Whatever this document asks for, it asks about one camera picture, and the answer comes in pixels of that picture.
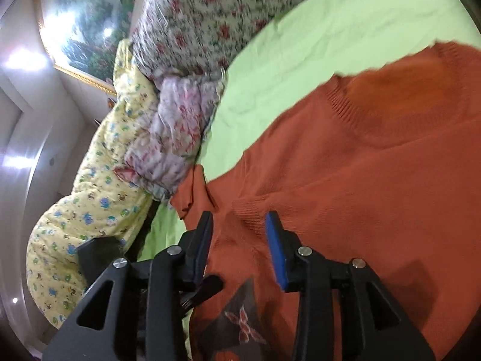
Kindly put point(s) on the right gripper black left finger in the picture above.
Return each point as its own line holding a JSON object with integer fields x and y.
{"x": 165, "y": 300}

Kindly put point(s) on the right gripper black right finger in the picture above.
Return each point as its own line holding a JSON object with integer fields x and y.
{"x": 374, "y": 326}

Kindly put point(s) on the orange knit sweater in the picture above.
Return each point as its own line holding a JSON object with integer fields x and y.
{"x": 383, "y": 166}

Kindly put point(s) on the yellow cartoon print blanket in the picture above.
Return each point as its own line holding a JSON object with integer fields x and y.
{"x": 99, "y": 205}

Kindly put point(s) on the pink floral pillow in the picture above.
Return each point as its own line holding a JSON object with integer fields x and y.
{"x": 171, "y": 132}

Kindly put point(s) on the red floral white quilt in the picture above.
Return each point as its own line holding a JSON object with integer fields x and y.
{"x": 198, "y": 36}

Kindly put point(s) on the light green bed sheet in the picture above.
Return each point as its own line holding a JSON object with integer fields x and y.
{"x": 320, "y": 39}

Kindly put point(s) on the gold framed landscape painting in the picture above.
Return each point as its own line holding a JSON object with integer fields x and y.
{"x": 81, "y": 36}

